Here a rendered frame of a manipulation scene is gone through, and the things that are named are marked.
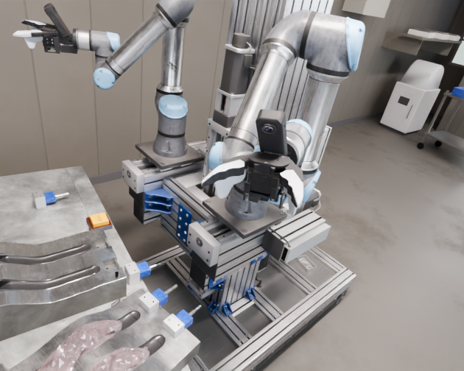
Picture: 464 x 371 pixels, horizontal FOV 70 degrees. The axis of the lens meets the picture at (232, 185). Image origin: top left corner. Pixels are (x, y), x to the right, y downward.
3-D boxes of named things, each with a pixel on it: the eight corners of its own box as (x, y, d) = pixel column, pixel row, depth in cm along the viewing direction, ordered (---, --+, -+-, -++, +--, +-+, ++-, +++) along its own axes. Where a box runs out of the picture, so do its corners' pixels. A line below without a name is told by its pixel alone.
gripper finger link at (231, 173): (202, 210, 54) (250, 196, 58) (202, 177, 51) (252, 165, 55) (194, 201, 56) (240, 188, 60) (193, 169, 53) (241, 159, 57)
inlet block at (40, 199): (67, 195, 147) (65, 185, 144) (71, 201, 144) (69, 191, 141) (34, 202, 139) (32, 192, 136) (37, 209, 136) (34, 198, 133)
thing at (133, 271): (159, 263, 122) (160, 252, 119) (165, 272, 118) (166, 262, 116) (124, 275, 114) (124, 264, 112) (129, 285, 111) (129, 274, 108)
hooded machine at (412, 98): (392, 121, 631) (420, 57, 572) (420, 132, 600) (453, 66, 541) (376, 126, 589) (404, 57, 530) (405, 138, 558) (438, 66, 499)
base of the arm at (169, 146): (174, 140, 157) (176, 121, 152) (194, 154, 149) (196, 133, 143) (146, 146, 148) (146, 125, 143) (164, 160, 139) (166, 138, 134)
